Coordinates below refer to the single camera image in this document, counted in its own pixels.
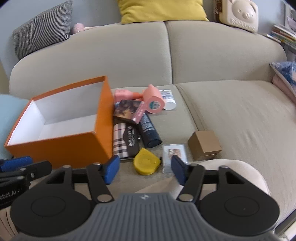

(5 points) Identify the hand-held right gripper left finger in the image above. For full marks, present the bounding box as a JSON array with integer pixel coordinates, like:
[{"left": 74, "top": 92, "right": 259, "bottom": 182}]
[{"left": 46, "top": 154, "right": 120, "bottom": 203}]

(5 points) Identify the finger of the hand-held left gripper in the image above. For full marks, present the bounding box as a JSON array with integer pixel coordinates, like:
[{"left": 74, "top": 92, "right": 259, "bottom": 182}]
[
  {"left": 0, "top": 161, "right": 53, "bottom": 186},
  {"left": 0, "top": 156, "right": 33, "bottom": 172}
]

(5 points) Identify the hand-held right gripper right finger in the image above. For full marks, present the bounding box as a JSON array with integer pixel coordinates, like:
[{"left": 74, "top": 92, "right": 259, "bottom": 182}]
[{"left": 171, "top": 154, "right": 247, "bottom": 203}]

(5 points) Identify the clear card packet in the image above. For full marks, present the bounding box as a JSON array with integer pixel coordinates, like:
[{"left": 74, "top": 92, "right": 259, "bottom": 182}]
[{"left": 161, "top": 144, "right": 188, "bottom": 174}]

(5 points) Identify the plaid black case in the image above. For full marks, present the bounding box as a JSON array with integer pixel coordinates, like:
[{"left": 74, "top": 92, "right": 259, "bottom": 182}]
[{"left": 112, "top": 123, "right": 140, "bottom": 160}]

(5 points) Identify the yellow tape measure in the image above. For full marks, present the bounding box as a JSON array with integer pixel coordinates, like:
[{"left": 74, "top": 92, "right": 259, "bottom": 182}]
[{"left": 134, "top": 148, "right": 162, "bottom": 175}]

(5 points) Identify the small brown cardboard box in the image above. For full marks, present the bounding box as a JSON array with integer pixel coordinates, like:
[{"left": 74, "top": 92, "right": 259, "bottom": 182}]
[{"left": 188, "top": 130, "right": 222, "bottom": 161}]

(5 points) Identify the orange cardboard box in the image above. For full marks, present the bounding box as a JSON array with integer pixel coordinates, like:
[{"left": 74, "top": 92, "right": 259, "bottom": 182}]
[{"left": 4, "top": 76, "right": 115, "bottom": 169}]

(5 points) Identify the black tube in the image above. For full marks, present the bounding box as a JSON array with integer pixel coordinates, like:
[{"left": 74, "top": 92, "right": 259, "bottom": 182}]
[{"left": 138, "top": 112, "right": 162, "bottom": 148}]

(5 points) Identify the dark picture-printed box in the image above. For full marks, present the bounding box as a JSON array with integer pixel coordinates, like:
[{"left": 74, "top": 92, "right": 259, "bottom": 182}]
[{"left": 112, "top": 100, "right": 146, "bottom": 124}]

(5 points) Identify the white bottle blue label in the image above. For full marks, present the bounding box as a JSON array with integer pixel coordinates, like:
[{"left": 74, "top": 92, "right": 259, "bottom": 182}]
[{"left": 159, "top": 90, "right": 177, "bottom": 110}]

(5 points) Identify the pink pump bottle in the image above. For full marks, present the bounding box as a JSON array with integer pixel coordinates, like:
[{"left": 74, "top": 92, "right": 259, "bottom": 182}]
[{"left": 114, "top": 89, "right": 148, "bottom": 100}]

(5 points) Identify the pink cylindrical container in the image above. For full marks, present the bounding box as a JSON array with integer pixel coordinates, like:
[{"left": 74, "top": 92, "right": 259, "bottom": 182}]
[{"left": 142, "top": 84, "right": 165, "bottom": 114}]

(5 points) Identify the light blue cushion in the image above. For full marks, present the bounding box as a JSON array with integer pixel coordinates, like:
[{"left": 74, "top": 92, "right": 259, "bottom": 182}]
[{"left": 0, "top": 94, "right": 30, "bottom": 160}]

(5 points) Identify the beige sofa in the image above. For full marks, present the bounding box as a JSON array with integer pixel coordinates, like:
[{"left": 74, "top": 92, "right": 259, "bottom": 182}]
[{"left": 0, "top": 20, "right": 296, "bottom": 234}]

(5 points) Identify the grey houndstooth pillow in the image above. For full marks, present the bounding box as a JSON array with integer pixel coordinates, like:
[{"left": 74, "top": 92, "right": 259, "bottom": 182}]
[{"left": 12, "top": 0, "right": 73, "bottom": 60}]

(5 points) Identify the blue patterned pillow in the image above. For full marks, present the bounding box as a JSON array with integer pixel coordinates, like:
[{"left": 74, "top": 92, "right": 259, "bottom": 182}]
[{"left": 269, "top": 61, "right": 296, "bottom": 98}]

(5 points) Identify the pink plush toy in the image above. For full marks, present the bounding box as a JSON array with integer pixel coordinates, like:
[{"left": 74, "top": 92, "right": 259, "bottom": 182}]
[{"left": 70, "top": 23, "right": 97, "bottom": 35}]

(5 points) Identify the yellow pillow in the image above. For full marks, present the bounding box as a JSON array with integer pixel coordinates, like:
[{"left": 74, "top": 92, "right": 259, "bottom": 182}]
[{"left": 117, "top": 0, "right": 210, "bottom": 24}]

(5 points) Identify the beige bear-shaped case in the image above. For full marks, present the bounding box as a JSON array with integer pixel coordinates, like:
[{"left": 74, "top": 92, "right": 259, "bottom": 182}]
[{"left": 214, "top": 0, "right": 259, "bottom": 33}]

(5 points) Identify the stack of books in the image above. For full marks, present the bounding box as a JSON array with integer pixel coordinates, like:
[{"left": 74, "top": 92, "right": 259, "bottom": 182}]
[{"left": 266, "top": 23, "right": 296, "bottom": 50}]

